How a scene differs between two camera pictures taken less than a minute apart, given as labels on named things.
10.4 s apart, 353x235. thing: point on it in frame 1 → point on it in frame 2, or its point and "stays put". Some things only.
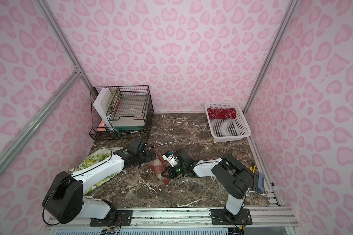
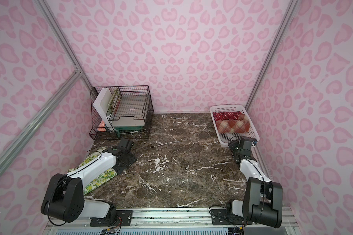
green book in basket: x=113 y=103 stays put
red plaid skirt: x=158 y=166 → x=239 y=126
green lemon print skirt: x=94 y=157 stays put
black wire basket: x=121 y=112 stays put
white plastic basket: x=225 y=129 → x=252 y=132
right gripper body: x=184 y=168 → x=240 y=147
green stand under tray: x=127 y=128 stays put
